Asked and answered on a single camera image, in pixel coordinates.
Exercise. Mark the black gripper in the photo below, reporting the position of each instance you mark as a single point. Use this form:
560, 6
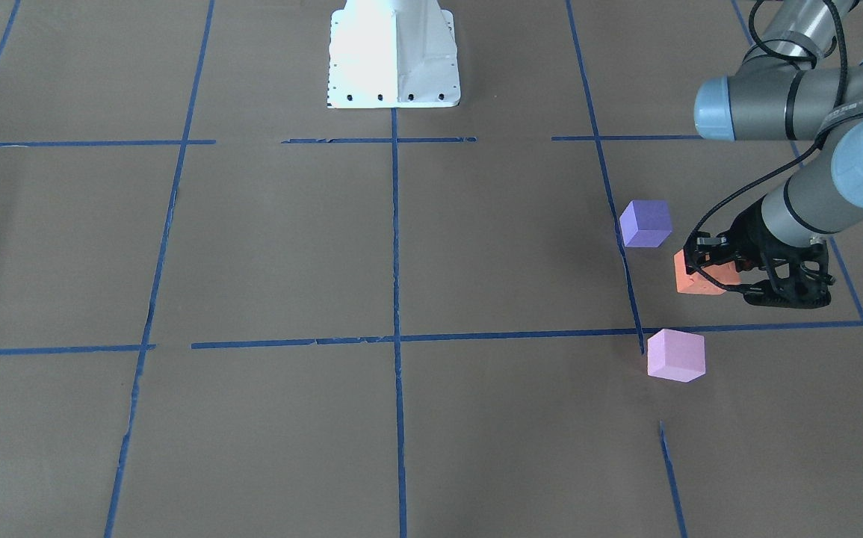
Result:
750, 232

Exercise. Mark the orange foam cube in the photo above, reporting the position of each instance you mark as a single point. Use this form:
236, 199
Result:
696, 284

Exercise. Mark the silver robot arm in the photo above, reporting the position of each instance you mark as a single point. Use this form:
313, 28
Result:
796, 84

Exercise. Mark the purple foam cube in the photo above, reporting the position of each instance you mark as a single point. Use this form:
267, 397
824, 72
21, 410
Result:
646, 223

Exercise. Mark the pink foam cube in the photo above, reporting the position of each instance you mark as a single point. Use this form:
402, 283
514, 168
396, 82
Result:
678, 356

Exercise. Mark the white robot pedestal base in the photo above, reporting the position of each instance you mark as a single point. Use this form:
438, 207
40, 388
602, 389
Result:
393, 54

